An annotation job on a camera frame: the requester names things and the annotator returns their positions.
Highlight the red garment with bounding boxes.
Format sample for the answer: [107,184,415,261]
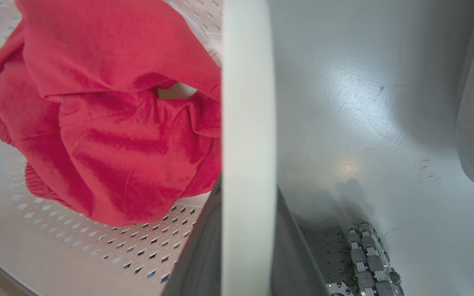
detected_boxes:
[0,0,222,227]

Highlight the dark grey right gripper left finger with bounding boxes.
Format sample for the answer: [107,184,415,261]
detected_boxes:
[161,176,222,296]

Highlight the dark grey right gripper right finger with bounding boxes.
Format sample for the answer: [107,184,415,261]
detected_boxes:
[270,185,329,296]

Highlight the white perforated laundry basket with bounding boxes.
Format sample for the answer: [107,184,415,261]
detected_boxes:
[0,0,279,296]

